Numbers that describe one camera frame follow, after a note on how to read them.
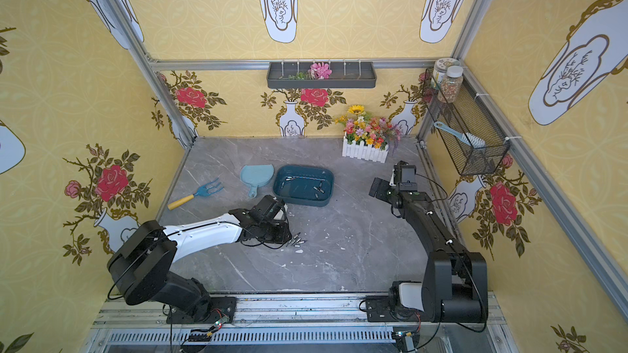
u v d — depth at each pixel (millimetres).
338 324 721
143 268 437
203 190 1039
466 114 876
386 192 789
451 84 798
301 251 858
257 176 1062
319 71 880
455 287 416
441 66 855
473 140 715
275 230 777
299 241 878
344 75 923
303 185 1007
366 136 1016
